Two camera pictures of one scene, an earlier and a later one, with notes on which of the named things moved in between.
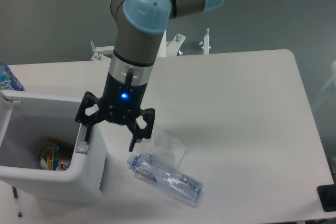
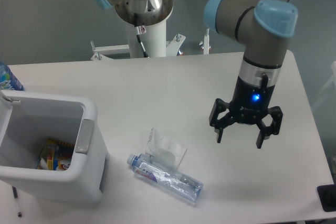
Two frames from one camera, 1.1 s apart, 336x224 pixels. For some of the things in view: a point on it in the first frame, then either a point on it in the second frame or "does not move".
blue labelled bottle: x=8 y=81 does not move
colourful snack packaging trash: x=55 y=156 does not move
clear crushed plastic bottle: x=147 y=166 does not move
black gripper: x=121 y=104 to x=250 y=103
